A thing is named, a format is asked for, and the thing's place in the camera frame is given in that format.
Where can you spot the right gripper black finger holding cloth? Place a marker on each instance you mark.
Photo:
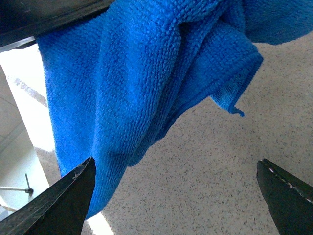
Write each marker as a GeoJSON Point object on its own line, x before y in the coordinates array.
{"type": "Point", "coordinates": [22, 21]}

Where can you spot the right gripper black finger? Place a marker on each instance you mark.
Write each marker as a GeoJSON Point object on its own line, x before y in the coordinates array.
{"type": "Point", "coordinates": [59, 210]}
{"type": "Point", "coordinates": [289, 199]}

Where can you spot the metal stand leg on floor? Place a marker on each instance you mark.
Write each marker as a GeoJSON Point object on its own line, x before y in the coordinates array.
{"type": "Point", "coordinates": [27, 190]}

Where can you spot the blue microfiber cloth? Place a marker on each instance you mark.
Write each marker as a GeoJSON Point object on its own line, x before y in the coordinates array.
{"type": "Point", "coordinates": [116, 84]}

